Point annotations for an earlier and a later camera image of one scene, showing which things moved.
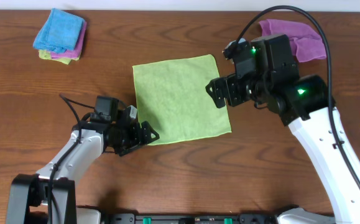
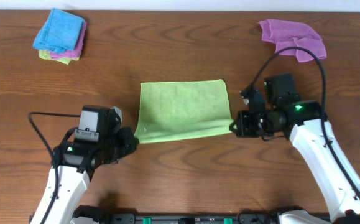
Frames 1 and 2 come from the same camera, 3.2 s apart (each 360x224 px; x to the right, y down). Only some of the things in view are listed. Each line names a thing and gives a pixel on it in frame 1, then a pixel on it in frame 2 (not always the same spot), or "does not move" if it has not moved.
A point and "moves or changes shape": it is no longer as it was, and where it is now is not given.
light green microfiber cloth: x=171 y=96 moves or changes shape
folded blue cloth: x=61 y=32 does not move
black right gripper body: x=231 y=90 → x=247 y=123
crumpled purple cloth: x=306 y=42 does not move
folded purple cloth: x=76 y=52 does not move
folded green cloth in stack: x=46 y=55 does not move
